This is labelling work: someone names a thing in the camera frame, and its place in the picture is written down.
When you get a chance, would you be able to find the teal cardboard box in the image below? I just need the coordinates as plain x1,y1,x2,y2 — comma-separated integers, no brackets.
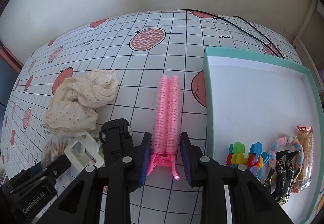
202,46,324,224

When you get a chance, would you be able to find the pink frame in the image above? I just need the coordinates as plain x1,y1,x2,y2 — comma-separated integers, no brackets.
0,43,24,73

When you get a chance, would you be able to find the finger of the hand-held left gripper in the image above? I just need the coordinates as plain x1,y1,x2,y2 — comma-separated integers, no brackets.
0,154,74,224

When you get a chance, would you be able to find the black cable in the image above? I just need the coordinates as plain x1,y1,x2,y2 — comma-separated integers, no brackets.
177,9,285,59

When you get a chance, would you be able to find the biscuit snack packet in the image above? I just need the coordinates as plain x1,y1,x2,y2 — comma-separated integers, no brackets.
290,126,315,194

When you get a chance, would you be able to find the dark blue panel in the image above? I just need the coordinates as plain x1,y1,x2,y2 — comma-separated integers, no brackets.
0,62,18,108

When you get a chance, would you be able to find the pomegranate print grid tablecloth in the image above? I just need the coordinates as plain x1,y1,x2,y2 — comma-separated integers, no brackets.
0,9,304,224

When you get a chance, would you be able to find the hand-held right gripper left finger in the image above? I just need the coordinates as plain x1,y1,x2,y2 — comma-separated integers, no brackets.
49,132,153,224

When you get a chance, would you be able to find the black gold hair claw clip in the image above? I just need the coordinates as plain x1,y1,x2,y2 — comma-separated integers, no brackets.
262,150,303,205

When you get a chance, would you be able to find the bag of cotton swabs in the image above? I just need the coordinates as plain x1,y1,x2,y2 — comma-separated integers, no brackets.
40,135,76,184

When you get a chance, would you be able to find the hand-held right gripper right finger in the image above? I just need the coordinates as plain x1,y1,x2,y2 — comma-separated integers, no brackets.
180,132,294,224

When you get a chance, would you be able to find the cream hair claw clip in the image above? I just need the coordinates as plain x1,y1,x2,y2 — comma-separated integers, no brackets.
64,130,105,167

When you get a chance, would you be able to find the pastel rainbow scrunchie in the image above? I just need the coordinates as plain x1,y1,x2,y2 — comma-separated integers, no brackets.
268,133,304,171

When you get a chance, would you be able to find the pink hair roller clip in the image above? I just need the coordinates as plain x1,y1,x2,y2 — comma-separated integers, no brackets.
147,75,181,180

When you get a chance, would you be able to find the colourful plastic chain toy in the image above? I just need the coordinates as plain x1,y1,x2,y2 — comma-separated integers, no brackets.
225,141,270,179

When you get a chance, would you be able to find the cream lace cloth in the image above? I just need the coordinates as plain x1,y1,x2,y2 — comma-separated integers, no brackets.
44,69,119,137

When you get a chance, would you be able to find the white shelf rack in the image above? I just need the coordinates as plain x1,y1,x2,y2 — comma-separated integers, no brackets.
295,0,324,83

